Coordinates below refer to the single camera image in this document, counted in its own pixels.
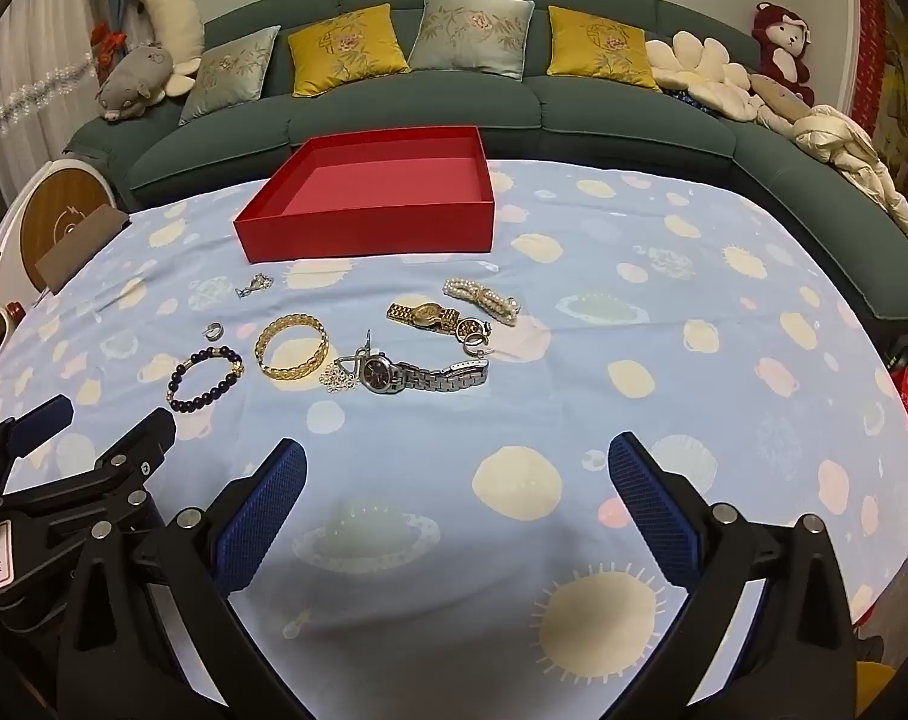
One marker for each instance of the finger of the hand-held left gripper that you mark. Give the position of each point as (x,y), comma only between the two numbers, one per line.
(41,420)
(142,439)

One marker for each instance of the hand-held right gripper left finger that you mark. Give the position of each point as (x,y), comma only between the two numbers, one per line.
(262,521)

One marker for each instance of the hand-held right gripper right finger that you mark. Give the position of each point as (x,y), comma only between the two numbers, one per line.
(652,510)

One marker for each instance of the gold bangle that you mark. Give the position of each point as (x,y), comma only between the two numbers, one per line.
(261,351)

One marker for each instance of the silver wristwatch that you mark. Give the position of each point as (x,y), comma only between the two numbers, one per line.
(375,373)

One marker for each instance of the gold wristwatch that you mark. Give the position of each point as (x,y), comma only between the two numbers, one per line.
(427,313)

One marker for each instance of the red shallow box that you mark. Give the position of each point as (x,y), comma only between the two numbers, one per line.
(364,232)

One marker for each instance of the brown cardboard piece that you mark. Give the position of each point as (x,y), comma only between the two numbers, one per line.
(82,247)

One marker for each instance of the silver pendant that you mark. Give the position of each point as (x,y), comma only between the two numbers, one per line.
(253,285)

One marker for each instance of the white round device wooden disc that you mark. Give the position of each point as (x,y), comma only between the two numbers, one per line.
(56,217)

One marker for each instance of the blue planet print tablecloth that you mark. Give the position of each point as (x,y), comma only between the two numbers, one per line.
(649,300)

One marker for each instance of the grey pig plush toy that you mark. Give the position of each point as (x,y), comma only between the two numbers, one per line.
(135,82)

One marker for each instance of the white lace curtain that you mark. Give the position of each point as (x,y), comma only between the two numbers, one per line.
(41,52)

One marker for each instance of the grey embroidered cushion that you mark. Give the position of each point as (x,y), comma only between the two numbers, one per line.
(232,75)
(472,34)

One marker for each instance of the red bow decoration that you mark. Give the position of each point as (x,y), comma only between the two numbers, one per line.
(105,41)

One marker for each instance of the cream quilt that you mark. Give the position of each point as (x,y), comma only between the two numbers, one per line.
(851,157)

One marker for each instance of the dark blue patterned cloth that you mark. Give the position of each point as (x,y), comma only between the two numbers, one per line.
(686,99)

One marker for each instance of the dark green curved sofa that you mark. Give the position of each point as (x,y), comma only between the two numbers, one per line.
(424,120)

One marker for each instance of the brown plush pillow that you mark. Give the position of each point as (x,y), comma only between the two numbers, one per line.
(780,97)

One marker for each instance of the long white plush toy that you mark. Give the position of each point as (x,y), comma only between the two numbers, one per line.
(170,7)

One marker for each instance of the yellow embroidered cushion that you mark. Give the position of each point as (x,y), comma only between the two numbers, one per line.
(345,50)
(600,49)

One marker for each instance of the white flower cushion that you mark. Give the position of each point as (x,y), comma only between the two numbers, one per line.
(697,67)

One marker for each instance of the red monkey plush toy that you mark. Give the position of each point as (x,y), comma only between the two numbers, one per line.
(784,45)

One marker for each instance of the red wall scroll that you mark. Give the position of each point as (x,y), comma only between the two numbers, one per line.
(874,37)

